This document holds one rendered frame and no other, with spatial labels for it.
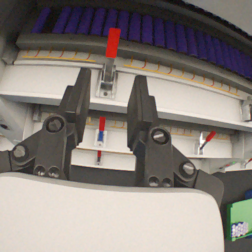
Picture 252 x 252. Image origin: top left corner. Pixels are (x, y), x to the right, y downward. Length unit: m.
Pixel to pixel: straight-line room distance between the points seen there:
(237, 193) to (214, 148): 0.54
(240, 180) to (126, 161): 0.71
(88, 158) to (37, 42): 0.43
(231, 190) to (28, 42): 1.00
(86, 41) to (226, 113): 0.26
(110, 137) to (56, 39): 0.26
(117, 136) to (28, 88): 0.24
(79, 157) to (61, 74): 0.39
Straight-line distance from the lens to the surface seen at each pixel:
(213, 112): 0.29
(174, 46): 0.27
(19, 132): 0.41
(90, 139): 0.40
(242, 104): 0.35
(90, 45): 0.24
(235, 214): 0.96
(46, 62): 0.25
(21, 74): 0.27
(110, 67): 0.20
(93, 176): 0.67
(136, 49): 0.24
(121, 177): 0.68
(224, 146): 0.55
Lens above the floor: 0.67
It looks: 60 degrees down
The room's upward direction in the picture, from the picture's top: 21 degrees clockwise
